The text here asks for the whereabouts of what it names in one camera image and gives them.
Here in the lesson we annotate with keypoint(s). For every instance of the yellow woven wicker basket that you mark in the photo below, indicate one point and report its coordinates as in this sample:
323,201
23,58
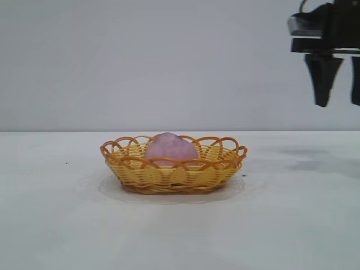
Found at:
174,177

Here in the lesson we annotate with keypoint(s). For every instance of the pink peach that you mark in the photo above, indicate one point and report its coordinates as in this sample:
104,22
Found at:
171,152

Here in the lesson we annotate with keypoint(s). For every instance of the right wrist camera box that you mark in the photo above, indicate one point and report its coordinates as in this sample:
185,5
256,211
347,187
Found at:
306,24

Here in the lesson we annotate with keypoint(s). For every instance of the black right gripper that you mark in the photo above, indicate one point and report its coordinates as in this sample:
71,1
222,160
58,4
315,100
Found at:
343,28

